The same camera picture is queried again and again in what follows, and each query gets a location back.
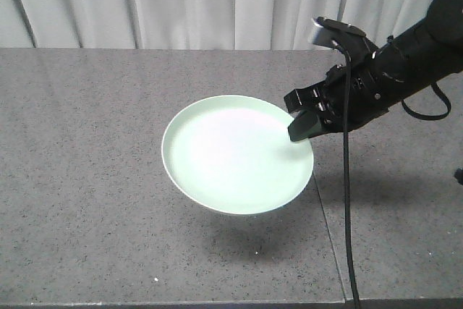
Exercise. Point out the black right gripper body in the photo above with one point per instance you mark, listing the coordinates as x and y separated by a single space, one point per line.
326 99

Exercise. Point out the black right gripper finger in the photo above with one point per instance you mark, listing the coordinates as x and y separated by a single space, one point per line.
305 125

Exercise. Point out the pale green round plate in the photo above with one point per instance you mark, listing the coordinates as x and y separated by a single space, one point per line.
232 154

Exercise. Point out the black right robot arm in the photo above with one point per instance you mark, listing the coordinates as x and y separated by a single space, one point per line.
377 77

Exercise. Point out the white pleated curtain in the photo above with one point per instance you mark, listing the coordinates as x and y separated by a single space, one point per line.
194 24

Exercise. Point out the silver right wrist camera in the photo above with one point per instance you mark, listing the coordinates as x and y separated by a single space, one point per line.
331 33

